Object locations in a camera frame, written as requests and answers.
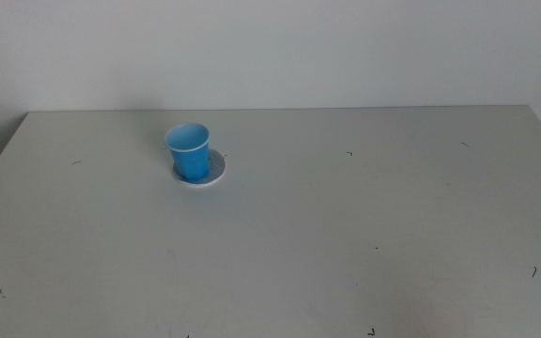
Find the round grey cup mat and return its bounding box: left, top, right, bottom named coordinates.
left=171, top=148, right=227, bottom=189

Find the blue plastic cup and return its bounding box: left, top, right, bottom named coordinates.
left=163, top=122, right=210, bottom=183

